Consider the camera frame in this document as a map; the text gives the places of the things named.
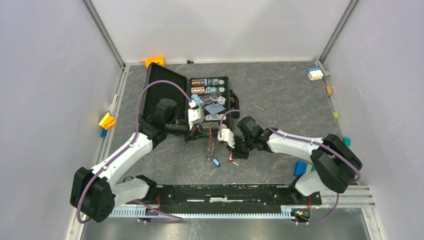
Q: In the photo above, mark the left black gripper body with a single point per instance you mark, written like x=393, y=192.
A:
x=189, y=136

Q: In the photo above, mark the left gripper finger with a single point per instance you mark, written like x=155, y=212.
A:
x=201, y=136
x=205, y=129

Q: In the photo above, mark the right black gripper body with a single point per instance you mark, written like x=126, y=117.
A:
x=241, y=147

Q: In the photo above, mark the red key tag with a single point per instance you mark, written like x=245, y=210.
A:
x=235, y=163

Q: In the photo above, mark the blue key tag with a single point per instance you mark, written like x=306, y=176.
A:
x=216, y=162

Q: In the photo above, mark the red keyring carabiner with rings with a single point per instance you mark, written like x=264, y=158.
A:
x=211, y=152

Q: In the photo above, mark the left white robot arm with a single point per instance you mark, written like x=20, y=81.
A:
x=96, y=191

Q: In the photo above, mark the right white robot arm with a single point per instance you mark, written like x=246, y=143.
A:
x=336, y=166

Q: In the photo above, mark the black poker chip case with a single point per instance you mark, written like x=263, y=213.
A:
x=212, y=94

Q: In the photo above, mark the blue green brick stack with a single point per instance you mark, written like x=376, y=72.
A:
x=302, y=168

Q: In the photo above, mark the yellow orange toy block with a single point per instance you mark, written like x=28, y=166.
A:
x=107, y=121

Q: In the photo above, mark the small blue block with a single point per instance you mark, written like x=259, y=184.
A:
x=104, y=133

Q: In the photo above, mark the blue white toy block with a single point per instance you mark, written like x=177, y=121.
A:
x=315, y=73

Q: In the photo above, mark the teal cube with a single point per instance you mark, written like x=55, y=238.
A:
x=347, y=141

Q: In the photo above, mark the small wooden cube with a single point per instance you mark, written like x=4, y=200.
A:
x=329, y=90

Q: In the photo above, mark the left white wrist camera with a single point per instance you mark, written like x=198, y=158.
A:
x=196, y=116

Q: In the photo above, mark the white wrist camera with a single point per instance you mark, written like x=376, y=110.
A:
x=196, y=116
x=227, y=136

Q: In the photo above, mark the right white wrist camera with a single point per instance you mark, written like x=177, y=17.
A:
x=227, y=136

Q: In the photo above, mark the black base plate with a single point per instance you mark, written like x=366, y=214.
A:
x=227, y=198

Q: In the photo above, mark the white cable comb rail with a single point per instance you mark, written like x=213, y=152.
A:
x=141, y=212

